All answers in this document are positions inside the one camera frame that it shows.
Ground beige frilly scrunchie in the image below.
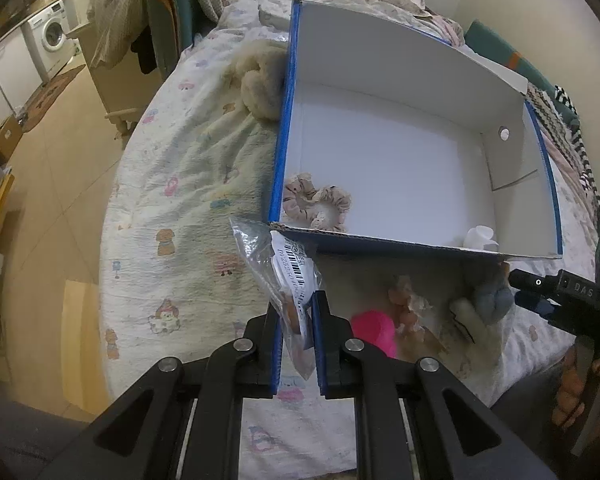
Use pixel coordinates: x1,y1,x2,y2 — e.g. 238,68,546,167
282,172,352,232

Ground right hand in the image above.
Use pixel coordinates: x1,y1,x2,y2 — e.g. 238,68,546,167
552,349,600,438

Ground white lower cabinets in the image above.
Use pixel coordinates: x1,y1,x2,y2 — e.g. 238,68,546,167
0,28,42,125

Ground blue and white cardboard box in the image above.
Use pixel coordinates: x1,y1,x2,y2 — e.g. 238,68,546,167
268,0,562,259

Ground brown floor mat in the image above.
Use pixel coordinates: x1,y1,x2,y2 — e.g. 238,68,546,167
20,64,86,132

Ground pink heart plush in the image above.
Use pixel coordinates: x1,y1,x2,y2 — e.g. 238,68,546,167
350,310,398,359

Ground brown bear plush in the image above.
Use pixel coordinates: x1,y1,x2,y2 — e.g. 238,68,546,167
388,275,448,362

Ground white cartoon print bedsheet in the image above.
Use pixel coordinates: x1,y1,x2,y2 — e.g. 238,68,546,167
100,0,597,479

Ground clear bag with label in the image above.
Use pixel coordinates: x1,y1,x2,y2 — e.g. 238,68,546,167
230,217,322,379

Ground black white striped cloth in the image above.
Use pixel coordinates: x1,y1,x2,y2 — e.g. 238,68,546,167
527,82,600,224

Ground light blue fluffy plush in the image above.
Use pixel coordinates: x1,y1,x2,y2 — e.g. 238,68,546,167
472,262,514,325

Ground cream fluffy plush towel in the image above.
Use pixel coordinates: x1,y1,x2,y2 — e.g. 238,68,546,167
223,39,287,122

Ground white fluffy plush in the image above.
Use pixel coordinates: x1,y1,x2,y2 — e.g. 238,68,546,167
449,298,502,364

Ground green headboard cushion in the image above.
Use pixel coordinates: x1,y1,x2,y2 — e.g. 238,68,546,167
465,20,580,131

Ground cardboard box on floor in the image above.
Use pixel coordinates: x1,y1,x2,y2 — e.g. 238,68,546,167
0,115,23,166

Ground cream flower hair clip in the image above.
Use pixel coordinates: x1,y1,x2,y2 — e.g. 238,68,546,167
463,226,498,252

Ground white washing machine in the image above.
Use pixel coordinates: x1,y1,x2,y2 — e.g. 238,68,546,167
22,0,76,84

